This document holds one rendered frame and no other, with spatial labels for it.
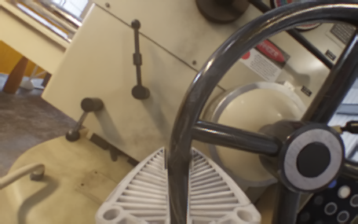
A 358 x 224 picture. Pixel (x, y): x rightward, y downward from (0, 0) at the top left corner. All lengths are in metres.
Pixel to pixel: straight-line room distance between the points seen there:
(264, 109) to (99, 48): 0.42
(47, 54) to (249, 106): 0.90
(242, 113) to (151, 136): 0.24
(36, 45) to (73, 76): 0.53
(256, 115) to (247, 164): 0.10
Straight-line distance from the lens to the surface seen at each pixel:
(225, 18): 0.42
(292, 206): 0.26
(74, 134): 0.44
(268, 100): 0.31
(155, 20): 0.42
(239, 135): 0.17
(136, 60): 0.35
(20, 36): 1.06
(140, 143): 0.41
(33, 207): 0.83
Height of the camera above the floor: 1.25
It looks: 4 degrees down
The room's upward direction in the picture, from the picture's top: 34 degrees clockwise
